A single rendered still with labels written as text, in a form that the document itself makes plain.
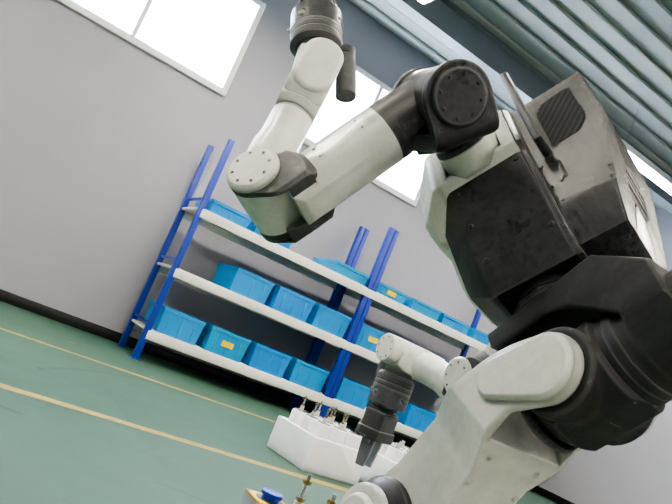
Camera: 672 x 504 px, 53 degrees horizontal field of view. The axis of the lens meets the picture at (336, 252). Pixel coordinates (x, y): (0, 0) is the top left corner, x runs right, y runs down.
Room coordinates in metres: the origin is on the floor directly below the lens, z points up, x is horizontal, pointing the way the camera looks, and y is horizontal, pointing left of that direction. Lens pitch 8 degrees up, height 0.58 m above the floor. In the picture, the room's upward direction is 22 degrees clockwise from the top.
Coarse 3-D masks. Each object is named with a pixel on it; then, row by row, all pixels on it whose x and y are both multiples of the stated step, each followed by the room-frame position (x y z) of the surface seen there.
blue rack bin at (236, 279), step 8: (224, 264) 6.02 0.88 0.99; (216, 272) 6.14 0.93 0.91; (224, 272) 5.97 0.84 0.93; (232, 272) 5.82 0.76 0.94; (240, 272) 5.75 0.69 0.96; (248, 272) 5.78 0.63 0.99; (216, 280) 6.08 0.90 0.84; (224, 280) 5.91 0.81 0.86; (232, 280) 5.76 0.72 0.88; (240, 280) 5.77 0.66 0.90; (248, 280) 5.80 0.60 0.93; (256, 280) 5.83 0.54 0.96; (264, 280) 5.86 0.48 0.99; (232, 288) 5.75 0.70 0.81; (240, 288) 5.79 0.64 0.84; (248, 288) 5.82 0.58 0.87; (256, 288) 5.85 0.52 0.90; (264, 288) 5.88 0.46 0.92; (248, 296) 5.83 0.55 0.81; (256, 296) 5.87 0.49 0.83; (264, 296) 5.90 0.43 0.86
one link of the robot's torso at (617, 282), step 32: (608, 256) 0.76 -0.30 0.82; (576, 288) 0.79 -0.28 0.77; (608, 288) 0.75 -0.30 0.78; (640, 288) 0.71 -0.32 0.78; (512, 320) 0.86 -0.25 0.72; (544, 320) 0.87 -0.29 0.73; (576, 320) 0.87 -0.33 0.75; (608, 320) 0.75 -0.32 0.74; (640, 320) 0.71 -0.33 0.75; (640, 352) 0.71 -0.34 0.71; (640, 384) 0.72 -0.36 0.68; (576, 448) 0.84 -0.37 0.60
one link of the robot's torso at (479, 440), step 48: (480, 384) 0.84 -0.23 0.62; (528, 384) 0.78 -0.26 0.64; (576, 384) 0.74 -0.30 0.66; (432, 432) 0.95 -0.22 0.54; (480, 432) 0.84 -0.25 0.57; (528, 432) 0.89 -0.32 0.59; (384, 480) 0.98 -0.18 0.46; (432, 480) 0.92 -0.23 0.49; (480, 480) 0.87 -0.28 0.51; (528, 480) 0.90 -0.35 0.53
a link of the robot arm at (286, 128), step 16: (272, 112) 0.99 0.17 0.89; (288, 112) 0.98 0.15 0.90; (272, 128) 0.97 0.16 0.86; (288, 128) 0.97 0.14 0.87; (304, 128) 0.99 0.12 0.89; (256, 144) 0.96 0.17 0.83; (272, 144) 0.95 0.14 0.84; (288, 144) 0.96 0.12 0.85; (256, 208) 0.91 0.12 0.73; (272, 208) 0.92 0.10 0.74; (288, 208) 0.93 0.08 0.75; (256, 224) 0.96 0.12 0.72; (272, 224) 0.94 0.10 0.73; (288, 224) 0.95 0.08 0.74; (272, 240) 0.98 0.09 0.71
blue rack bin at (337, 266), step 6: (318, 258) 6.44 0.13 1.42; (324, 258) 6.34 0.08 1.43; (324, 264) 6.32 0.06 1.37; (330, 264) 6.21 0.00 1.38; (336, 264) 6.12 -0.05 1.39; (342, 264) 6.13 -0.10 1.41; (336, 270) 6.13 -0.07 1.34; (342, 270) 6.15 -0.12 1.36; (348, 270) 6.17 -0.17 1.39; (354, 270) 6.19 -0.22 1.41; (348, 276) 6.19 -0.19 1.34; (354, 276) 6.22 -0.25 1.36; (360, 276) 6.24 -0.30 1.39; (366, 276) 6.26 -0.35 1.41; (360, 282) 6.26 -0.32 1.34
